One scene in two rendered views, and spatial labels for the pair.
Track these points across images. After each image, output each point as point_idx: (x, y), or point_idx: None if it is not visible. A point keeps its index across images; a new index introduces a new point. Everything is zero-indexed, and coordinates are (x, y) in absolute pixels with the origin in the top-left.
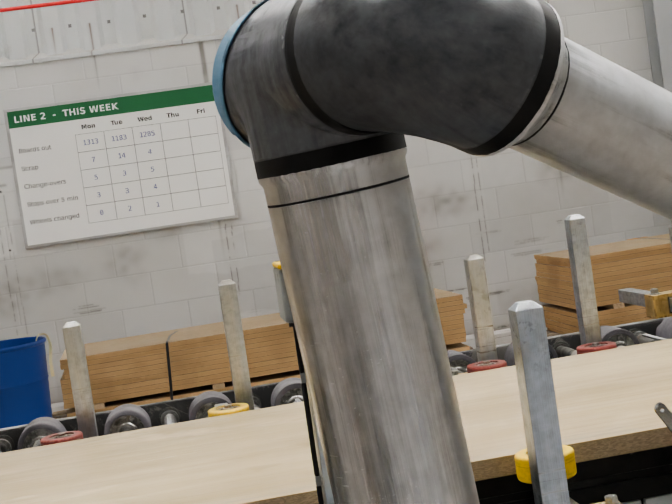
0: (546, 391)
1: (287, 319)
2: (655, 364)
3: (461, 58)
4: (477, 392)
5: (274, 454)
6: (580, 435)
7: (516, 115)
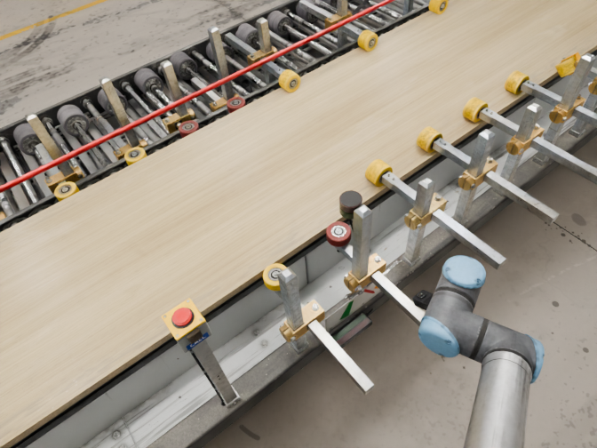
0: (297, 298)
1: (185, 352)
2: (276, 135)
3: None
4: (201, 172)
5: (131, 268)
6: (281, 244)
7: None
